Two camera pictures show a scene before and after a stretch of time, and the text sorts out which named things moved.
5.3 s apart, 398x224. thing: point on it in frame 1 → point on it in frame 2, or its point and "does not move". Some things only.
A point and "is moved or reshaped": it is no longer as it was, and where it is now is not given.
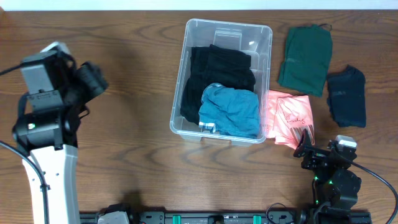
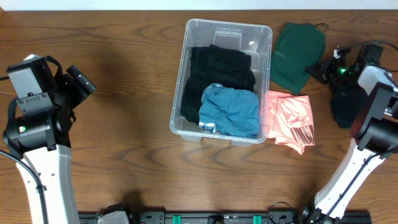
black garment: x=211 y=65 does not move
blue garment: x=232 y=112 does not move
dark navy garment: x=346 y=91 does not move
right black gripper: x=305 y=147 → x=321 y=73
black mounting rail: x=216 y=218 does not move
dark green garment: x=306 y=60 is moved or reshaped
